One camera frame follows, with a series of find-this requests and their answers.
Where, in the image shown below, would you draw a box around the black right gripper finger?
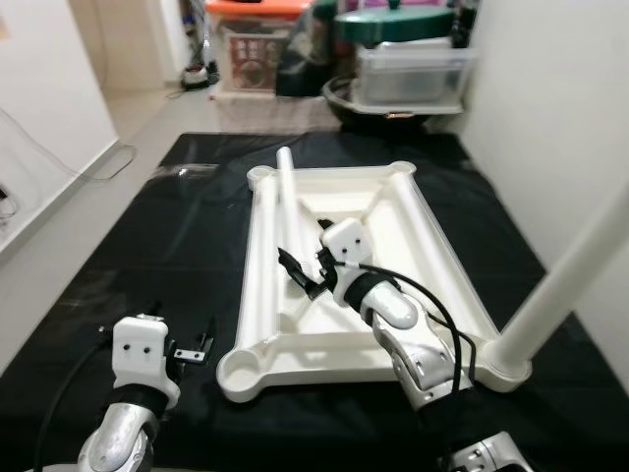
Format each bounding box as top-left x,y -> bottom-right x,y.
279,249 -> 314,294

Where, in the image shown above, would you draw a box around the white plastic table leg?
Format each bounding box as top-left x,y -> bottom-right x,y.
486,187 -> 629,394
275,146 -> 320,296

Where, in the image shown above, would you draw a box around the white plastic table top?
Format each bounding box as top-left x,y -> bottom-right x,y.
216,160 -> 537,404

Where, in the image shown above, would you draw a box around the black tablecloth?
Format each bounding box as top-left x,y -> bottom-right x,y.
0,131 -> 629,472

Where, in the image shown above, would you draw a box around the cross shaped clear tape patch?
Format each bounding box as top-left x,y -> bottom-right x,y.
54,265 -> 134,321

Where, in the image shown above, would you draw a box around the long clear tape strip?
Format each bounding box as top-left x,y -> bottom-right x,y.
147,162 -> 225,183

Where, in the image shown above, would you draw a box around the pink patterned cloth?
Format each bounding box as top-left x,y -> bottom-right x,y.
211,90 -> 330,124

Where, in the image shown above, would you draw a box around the black round basin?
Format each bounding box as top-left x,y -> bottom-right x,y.
322,77 -> 468,134

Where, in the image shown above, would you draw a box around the dark plastic bag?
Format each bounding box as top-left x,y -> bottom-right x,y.
275,0 -> 345,97

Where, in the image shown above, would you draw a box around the red printed carton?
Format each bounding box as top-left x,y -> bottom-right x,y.
226,34 -> 294,91

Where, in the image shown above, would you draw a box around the small black white appliance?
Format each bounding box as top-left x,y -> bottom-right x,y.
180,61 -> 222,91

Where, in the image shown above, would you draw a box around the clear plastic storage box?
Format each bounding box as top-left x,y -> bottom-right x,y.
354,44 -> 475,107

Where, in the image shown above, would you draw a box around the dark green round lid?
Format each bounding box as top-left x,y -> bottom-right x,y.
334,0 -> 458,45

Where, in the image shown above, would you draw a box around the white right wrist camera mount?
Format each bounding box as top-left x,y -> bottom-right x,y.
319,220 -> 372,296

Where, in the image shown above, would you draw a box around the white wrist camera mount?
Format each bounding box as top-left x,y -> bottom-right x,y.
319,220 -> 372,296
110,315 -> 183,406

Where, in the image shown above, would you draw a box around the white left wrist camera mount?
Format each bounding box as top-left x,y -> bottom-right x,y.
110,315 -> 183,406

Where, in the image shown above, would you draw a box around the black floor cable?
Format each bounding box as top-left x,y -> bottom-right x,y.
0,106 -> 139,186

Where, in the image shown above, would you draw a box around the hanging coloured cables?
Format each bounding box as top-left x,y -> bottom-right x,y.
177,0 -> 212,65

